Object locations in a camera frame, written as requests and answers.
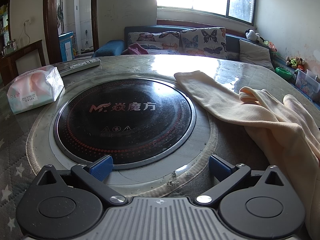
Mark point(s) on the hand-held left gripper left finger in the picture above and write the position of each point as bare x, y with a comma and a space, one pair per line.
101, 168

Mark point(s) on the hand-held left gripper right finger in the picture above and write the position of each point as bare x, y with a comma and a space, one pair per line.
220, 168

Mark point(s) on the cream garment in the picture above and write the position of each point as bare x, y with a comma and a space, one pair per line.
275, 130

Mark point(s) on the round black induction cooktop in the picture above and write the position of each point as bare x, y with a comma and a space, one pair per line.
125, 120

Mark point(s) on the grey remote control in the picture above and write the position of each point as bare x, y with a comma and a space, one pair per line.
80, 66

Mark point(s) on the white pink tissue pack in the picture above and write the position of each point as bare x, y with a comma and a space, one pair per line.
32, 87

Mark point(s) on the green plastic bowl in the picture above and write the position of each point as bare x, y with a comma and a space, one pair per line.
283, 72

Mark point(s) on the blue sofa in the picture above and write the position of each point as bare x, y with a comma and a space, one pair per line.
110, 47

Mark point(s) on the clear plastic storage box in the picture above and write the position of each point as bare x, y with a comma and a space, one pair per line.
305, 82

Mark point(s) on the grey pillow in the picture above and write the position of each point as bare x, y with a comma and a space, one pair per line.
255, 52

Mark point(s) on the maroon cloth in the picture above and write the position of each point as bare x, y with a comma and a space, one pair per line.
136, 48

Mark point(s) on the blue white cabinet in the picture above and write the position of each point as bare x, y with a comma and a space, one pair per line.
66, 46

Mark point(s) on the butterfly print cushion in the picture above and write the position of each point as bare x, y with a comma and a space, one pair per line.
155, 38
202, 40

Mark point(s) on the brown green plush toy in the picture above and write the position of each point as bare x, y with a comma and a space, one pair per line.
296, 62

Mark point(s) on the pink toy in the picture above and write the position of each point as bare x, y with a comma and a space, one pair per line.
273, 47

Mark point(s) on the panda plush toy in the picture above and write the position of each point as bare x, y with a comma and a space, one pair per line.
251, 35

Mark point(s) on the window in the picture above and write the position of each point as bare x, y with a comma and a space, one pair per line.
240, 2

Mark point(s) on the wooden display cabinet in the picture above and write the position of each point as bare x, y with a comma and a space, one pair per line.
5, 17

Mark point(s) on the dark wooden door frame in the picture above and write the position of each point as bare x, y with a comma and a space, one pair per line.
48, 25

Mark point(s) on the white wall socket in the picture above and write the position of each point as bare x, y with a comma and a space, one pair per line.
28, 20

